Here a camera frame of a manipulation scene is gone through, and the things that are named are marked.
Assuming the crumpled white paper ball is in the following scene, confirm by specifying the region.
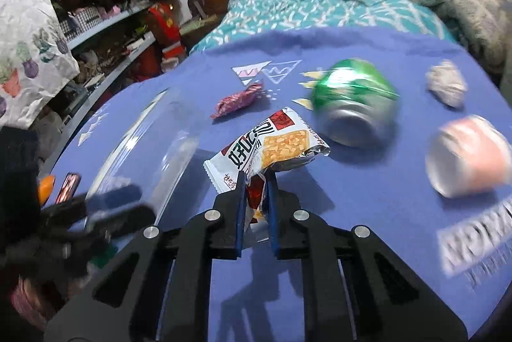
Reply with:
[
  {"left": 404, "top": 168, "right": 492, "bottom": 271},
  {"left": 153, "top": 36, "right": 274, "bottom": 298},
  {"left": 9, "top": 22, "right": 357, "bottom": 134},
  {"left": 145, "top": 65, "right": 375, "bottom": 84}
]
[{"left": 425, "top": 60, "right": 468, "bottom": 108}]

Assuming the white printed tote bag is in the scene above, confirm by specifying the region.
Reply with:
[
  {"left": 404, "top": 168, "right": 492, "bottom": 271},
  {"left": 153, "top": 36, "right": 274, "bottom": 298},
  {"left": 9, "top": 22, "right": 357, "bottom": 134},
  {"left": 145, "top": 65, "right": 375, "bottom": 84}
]
[{"left": 0, "top": 0, "right": 81, "bottom": 128}]

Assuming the smartphone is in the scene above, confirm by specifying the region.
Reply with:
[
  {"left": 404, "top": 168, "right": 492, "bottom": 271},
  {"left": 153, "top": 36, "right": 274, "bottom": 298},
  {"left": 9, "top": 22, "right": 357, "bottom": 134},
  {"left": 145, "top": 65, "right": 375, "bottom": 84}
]
[{"left": 55, "top": 173, "right": 82, "bottom": 205}]

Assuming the folded grey patterned blanket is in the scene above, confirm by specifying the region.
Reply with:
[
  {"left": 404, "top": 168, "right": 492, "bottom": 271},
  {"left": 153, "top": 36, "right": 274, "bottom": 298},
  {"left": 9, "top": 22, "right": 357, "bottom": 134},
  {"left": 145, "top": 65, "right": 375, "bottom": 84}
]
[{"left": 410, "top": 0, "right": 512, "bottom": 74}]

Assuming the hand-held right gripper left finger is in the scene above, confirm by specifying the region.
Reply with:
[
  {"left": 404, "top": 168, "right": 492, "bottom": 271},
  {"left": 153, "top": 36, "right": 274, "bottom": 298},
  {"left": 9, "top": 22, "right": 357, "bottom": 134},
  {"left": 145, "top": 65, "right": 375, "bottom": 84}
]
[{"left": 44, "top": 170, "right": 247, "bottom": 342}]

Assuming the clear plastic bottle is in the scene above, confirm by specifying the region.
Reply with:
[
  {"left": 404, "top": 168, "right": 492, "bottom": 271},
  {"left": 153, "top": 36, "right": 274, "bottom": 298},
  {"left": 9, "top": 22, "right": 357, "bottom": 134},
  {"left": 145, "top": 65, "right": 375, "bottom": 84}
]
[{"left": 84, "top": 86, "right": 203, "bottom": 223}]

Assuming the houndstooth box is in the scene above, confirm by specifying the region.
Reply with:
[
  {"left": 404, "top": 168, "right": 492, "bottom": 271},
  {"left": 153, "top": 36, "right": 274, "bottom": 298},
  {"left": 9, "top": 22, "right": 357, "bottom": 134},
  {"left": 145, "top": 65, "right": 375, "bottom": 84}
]
[{"left": 60, "top": 6, "right": 100, "bottom": 38}]

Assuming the person's left forearm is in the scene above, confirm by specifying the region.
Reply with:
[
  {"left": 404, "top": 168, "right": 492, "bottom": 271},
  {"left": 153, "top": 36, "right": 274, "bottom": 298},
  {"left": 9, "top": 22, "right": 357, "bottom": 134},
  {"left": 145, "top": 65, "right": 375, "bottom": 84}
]
[{"left": 8, "top": 274, "right": 65, "bottom": 332}]

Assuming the green drink can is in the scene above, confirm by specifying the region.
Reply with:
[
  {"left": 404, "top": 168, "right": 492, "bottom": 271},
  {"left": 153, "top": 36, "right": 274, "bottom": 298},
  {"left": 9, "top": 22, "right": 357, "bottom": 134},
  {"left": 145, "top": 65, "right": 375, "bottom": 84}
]
[{"left": 310, "top": 58, "right": 401, "bottom": 148}]

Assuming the red bag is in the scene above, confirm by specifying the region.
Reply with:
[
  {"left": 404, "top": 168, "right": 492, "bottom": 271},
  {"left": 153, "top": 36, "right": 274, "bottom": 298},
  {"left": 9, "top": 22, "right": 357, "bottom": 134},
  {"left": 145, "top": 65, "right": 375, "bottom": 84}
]
[{"left": 144, "top": 2, "right": 187, "bottom": 60}]

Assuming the bed with teal quilt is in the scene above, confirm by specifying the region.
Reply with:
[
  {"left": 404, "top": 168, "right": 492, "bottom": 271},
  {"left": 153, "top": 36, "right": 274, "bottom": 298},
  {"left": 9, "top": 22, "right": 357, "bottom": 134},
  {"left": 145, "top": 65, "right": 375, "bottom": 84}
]
[{"left": 188, "top": 0, "right": 457, "bottom": 54}]

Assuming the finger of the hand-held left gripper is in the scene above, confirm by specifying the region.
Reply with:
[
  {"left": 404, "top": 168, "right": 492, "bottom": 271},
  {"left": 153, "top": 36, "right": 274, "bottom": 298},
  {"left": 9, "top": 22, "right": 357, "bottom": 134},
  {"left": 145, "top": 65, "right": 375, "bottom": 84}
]
[
  {"left": 86, "top": 185, "right": 143, "bottom": 212},
  {"left": 90, "top": 204, "right": 156, "bottom": 242}
]

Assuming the grey metal shelf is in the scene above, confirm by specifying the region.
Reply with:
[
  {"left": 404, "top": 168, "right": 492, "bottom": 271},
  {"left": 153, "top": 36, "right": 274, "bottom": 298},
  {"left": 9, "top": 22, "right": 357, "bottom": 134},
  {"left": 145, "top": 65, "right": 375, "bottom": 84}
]
[{"left": 38, "top": 0, "right": 158, "bottom": 175}]

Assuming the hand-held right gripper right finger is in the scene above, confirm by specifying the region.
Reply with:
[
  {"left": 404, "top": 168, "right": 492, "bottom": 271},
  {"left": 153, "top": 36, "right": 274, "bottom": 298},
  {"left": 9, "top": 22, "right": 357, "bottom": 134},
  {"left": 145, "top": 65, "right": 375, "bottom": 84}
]
[{"left": 266, "top": 171, "right": 468, "bottom": 342}]

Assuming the pink paper cup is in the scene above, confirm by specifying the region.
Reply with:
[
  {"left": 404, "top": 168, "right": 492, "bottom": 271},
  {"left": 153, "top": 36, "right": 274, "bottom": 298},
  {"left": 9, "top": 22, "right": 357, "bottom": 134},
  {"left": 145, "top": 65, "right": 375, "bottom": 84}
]
[{"left": 425, "top": 115, "right": 512, "bottom": 199}]

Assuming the orange object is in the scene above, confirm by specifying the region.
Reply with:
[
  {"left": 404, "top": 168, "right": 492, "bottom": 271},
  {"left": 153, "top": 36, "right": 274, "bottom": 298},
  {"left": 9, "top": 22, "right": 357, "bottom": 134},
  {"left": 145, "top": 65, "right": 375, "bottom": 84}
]
[{"left": 37, "top": 175, "right": 55, "bottom": 205}]

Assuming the purple candy wrapper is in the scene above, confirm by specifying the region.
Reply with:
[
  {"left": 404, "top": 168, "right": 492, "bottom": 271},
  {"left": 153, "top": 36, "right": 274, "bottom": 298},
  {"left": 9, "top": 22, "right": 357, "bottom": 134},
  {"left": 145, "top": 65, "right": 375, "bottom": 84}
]
[{"left": 211, "top": 83, "right": 265, "bottom": 120}]

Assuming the white cereal bar packet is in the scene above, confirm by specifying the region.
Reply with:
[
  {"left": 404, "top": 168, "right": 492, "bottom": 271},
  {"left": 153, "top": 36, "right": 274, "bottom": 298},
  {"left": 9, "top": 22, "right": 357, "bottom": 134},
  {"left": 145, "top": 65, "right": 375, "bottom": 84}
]
[{"left": 203, "top": 107, "right": 332, "bottom": 224}]

